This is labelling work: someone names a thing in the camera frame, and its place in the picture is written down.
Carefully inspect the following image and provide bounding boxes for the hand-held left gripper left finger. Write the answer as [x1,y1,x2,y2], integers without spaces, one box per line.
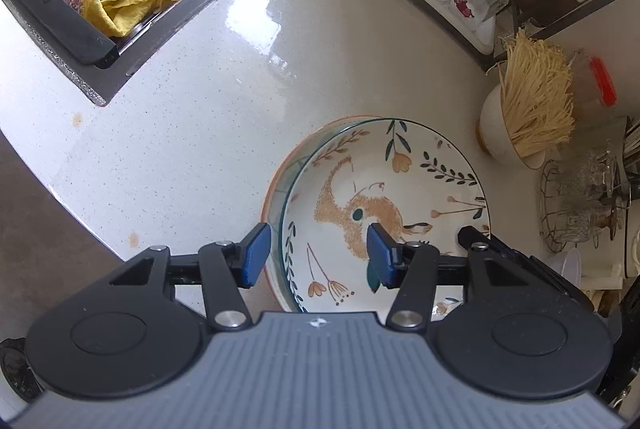
[107,223,272,329]

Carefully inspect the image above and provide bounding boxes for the bundle of dry noodles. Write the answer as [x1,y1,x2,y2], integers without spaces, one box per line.
[492,29,576,157]

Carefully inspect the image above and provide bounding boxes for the wire glass rack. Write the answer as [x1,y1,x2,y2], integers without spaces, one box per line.
[539,159,626,252]

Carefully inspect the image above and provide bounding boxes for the white deep plate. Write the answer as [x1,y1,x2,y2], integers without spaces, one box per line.
[260,115,381,310]

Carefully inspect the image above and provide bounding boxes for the floral rabbit print plate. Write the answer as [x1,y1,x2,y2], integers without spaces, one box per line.
[279,118,492,315]

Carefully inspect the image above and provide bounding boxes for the cluster of clear glass cups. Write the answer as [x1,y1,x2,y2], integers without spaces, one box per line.
[550,144,631,245]

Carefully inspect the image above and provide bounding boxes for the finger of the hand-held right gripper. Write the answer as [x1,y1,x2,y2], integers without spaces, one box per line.
[459,226,596,312]

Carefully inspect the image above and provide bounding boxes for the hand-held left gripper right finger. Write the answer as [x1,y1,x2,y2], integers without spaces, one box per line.
[367,224,521,330]

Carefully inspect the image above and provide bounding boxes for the cream noodle bowl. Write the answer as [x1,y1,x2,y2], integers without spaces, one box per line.
[475,84,548,170]

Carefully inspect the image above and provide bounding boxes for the red lid plastic jar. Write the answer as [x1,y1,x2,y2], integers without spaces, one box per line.
[567,52,618,110]

